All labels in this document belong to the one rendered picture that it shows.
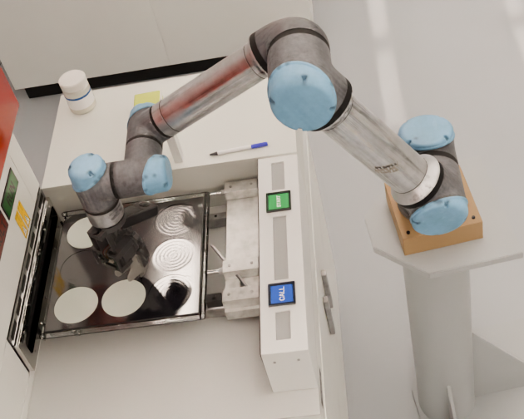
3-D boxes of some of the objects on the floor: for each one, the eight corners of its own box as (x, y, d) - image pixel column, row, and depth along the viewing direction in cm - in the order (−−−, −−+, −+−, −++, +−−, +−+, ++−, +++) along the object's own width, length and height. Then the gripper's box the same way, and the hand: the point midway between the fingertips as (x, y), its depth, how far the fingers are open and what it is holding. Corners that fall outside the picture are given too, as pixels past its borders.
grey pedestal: (541, 316, 287) (551, 120, 228) (596, 441, 257) (625, 252, 198) (380, 352, 289) (348, 167, 230) (415, 481, 259) (390, 305, 200)
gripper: (76, 227, 191) (107, 290, 206) (109, 240, 187) (139, 303, 202) (101, 199, 195) (131, 262, 211) (135, 210, 191) (161, 274, 206)
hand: (140, 269), depth 207 cm, fingers closed
